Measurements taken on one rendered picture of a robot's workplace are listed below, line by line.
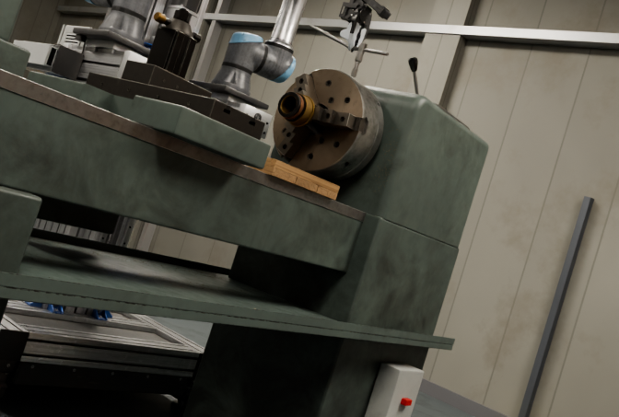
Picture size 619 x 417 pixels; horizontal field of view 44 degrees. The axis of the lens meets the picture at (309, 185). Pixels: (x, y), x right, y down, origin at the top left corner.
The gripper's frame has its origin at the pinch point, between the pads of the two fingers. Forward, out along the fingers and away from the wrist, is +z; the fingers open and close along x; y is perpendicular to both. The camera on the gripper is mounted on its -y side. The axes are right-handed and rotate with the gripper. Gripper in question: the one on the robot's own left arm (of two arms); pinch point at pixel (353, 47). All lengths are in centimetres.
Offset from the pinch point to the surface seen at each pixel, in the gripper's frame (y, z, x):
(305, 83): -6.5, 20.6, 27.6
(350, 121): -25.0, 28.5, 26.9
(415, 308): -35, 75, -31
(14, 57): -19, 48, 127
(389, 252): -34, 60, -2
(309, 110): -15.5, 29.3, 33.5
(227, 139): -33, 48, 83
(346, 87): -18.4, 18.8, 23.9
